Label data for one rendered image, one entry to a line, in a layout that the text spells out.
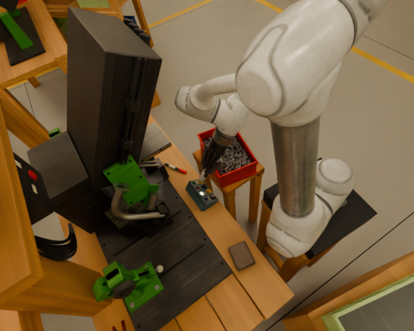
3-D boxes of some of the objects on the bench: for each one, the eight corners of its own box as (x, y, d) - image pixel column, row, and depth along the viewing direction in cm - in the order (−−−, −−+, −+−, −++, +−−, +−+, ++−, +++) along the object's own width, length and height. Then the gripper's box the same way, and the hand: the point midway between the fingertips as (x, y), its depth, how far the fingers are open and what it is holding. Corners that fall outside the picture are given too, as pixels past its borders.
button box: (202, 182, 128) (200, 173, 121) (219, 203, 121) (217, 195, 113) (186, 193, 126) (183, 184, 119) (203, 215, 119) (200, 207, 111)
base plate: (126, 120, 158) (125, 118, 156) (232, 272, 102) (232, 271, 100) (63, 154, 149) (61, 152, 147) (142, 343, 92) (140, 343, 91)
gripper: (235, 150, 107) (214, 188, 120) (218, 131, 114) (199, 170, 127) (223, 151, 102) (202, 191, 115) (206, 132, 109) (187, 172, 122)
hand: (203, 175), depth 119 cm, fingers closed
